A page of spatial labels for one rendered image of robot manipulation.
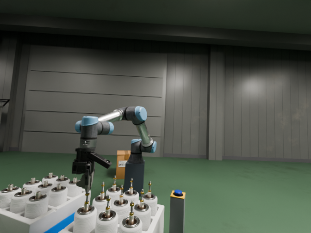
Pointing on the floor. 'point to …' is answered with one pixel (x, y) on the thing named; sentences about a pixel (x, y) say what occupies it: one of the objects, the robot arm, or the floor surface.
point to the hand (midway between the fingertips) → (89, 189)
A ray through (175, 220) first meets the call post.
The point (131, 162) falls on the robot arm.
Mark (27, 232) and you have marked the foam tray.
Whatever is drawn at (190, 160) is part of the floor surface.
